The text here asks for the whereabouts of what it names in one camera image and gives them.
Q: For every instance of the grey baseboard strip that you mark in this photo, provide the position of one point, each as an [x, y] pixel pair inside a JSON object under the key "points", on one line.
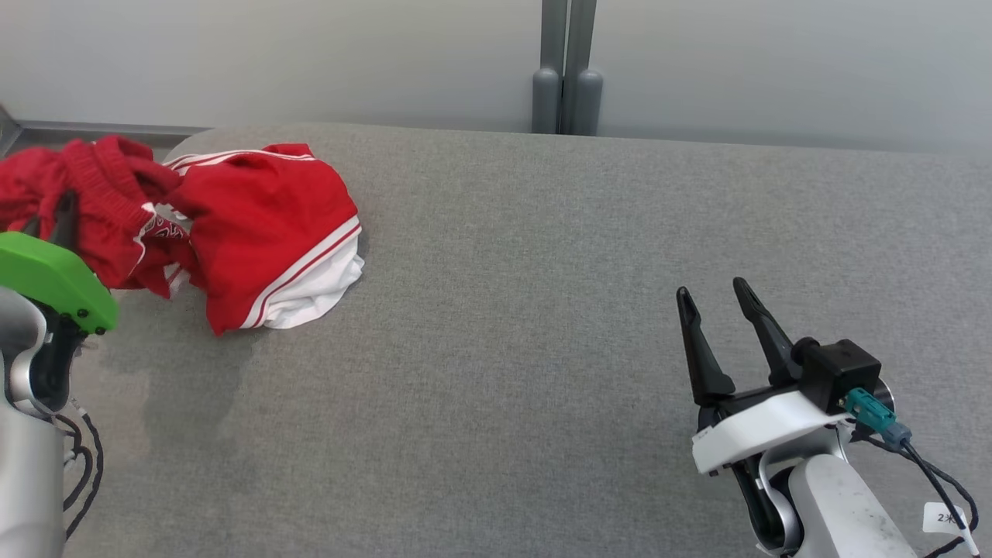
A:
{"points": [[101, 132]]}

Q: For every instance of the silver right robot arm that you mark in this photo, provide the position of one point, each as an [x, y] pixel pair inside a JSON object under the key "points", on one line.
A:
{"points": [[845, 511]]}

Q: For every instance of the red shorts with white stripes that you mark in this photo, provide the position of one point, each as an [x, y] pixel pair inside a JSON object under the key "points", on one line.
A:
{"points": [[101, 201]]}

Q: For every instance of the red shirt with white sleeves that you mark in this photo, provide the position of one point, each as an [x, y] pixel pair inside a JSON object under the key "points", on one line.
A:
{"points": [[263, 225]]}

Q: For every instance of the teal right camera connector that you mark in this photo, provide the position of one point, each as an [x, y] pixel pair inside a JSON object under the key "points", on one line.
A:
{"points": [[872, 411]]}

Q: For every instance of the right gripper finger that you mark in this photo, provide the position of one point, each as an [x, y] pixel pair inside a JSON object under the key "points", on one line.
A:
{"points": [[775, 341], [705, 364]]}

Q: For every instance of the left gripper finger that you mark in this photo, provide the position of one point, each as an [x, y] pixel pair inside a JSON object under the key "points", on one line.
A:
{"points": [[66, 221], [32, 227]]}

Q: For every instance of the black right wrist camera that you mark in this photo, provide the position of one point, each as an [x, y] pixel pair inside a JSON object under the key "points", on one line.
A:
{"points": [[841, 372]]}

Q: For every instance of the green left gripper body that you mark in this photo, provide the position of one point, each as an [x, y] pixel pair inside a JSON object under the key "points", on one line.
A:
{"points": [[54, 279]]}

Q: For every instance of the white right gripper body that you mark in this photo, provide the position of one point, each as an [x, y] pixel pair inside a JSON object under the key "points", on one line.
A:
{"points": [[763, 430]]}

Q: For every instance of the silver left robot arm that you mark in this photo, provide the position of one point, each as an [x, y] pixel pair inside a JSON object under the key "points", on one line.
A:
{"points": [[23, 480]]}

